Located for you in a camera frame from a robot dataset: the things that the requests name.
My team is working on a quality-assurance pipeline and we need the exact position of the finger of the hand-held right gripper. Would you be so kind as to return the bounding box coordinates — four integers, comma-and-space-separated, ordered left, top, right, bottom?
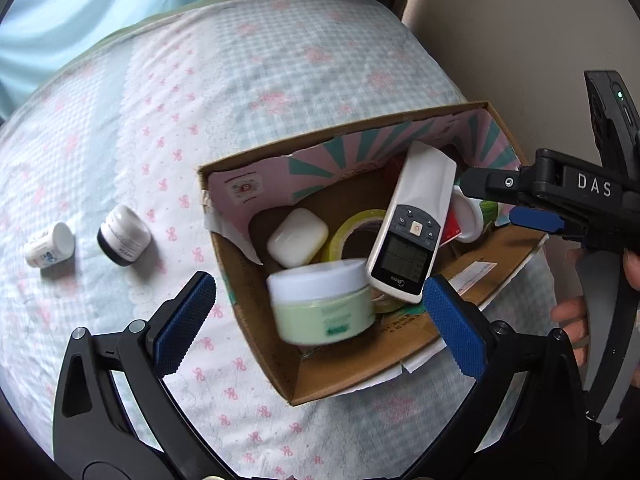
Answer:
457, 165, 537, 207
509, 205, 564, 234

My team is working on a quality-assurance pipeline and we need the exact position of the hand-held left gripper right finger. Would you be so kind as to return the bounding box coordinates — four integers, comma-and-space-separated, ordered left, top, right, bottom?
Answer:
405, 275, 587, 476

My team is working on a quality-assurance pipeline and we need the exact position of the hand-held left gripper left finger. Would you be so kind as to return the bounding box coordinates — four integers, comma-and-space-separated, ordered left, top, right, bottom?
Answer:
54, 271, 221, 476

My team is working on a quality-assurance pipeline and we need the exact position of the dark green jar white lid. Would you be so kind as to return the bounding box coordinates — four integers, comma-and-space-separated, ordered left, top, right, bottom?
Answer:
449, 191, 499, 244

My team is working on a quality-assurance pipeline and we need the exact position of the pink carton box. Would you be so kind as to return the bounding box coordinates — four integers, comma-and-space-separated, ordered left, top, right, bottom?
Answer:
439, 207, 463, 247

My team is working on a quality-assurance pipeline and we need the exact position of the white remote control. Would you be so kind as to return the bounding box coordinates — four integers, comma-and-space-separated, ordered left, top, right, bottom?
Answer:
366, 141, 457, 304

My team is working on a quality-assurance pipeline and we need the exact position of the patterned cardboard box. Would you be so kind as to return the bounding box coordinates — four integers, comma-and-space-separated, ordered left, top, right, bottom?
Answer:
196, 101, 551, 407

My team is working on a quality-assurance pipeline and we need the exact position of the light green jar white lid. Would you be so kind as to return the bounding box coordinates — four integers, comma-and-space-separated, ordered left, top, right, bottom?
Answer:
266, 258, 377, 346

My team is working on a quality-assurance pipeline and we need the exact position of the yellow tape roll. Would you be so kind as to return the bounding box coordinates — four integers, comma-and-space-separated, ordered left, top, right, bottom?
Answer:
320, 208, 407, 314

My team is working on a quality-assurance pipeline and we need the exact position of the white earbuds case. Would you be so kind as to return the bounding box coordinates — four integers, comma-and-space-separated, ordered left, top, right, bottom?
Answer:
266, 208, 329, 268

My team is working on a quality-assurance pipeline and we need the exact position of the person's right hand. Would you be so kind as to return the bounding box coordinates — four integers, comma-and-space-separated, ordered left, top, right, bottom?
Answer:
551, 249, 640, 367

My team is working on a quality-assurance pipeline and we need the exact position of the dark jar silver lid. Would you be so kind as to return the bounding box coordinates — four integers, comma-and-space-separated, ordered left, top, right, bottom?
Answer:
96, 205, 152, 267

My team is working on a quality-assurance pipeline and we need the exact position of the small white bottle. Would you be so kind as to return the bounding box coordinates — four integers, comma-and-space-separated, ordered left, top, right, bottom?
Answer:
24, 221, 76, 269

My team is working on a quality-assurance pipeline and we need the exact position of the blue hanging cloth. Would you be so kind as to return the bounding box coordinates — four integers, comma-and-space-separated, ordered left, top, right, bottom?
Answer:
0, 0, 216, 122

